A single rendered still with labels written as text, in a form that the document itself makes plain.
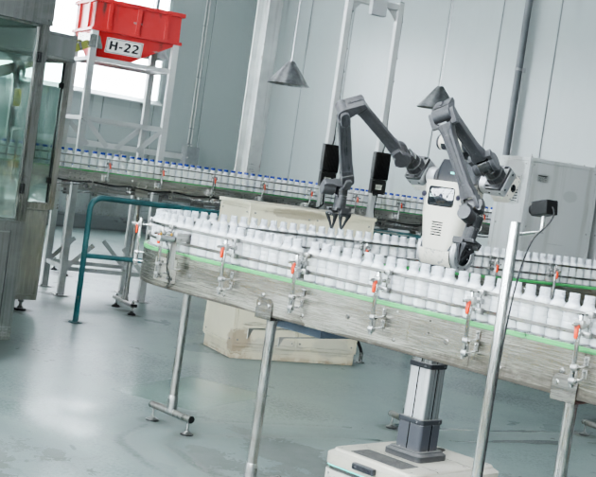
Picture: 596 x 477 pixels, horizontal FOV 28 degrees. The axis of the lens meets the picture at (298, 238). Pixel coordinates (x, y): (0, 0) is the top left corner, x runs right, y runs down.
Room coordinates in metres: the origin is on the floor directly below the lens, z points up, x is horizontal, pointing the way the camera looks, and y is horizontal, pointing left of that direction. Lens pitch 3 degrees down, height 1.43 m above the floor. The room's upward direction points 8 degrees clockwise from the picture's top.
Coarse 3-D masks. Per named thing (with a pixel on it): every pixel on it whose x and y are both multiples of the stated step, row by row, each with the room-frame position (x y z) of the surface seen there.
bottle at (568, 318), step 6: (570, 294) 4.03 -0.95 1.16; (576, 294) 4.02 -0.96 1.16; (570, 300) 4.03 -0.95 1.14; (576, 300) 4.02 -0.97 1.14; (564, 306) 4.04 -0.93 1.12; (570, 306) 4.01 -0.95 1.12; (576, 306) 4.01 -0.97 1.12; (564, 312) 4.03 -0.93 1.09; (570, 312) 4.01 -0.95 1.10; (564, 318) 4.02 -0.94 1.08; (570, 318) 4.01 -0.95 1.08; (576, 318) 4.01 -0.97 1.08; (564, 324) 4.02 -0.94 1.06; (570, 324) 4.01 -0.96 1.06; (564, 336) 4.01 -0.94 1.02; (570, 336) 4.01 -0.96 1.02
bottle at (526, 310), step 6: (528, 288) 4.15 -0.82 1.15; (534, 288) 4.15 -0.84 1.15; (522, 294) 4.17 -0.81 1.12; (528, 294) 4.15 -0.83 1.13; (534, 294) 4.15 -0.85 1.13; (534, 300) 4.14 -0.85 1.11; (522, 306) 4.15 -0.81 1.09; (528, 306) 4.14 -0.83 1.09; (522, 312) 4.14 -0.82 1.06; (528, 312) 4.14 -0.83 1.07; (528, 318) 4.14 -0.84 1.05; (522, 324) 4.14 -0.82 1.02; (528, 324) 4.14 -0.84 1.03; (522, 330) 4.14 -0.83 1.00; (528, 330) 4.14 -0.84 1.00
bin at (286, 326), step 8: (248, 328) 5.24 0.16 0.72; (256, 328) 5.28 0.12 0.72; (264, 328) 5.31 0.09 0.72; (280, 328) 5.38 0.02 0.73; (288, 328) 5.35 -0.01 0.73; (296, 328) 5.32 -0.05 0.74; (304, 328) 5.28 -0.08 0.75; (312, 328) 5.25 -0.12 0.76; (248, 336) 5.25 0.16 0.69; (312, 336) 5.24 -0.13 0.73; (320, 336) 5.21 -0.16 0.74; (328, 336) 5.24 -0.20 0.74; (336, 336) 5.28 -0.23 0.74
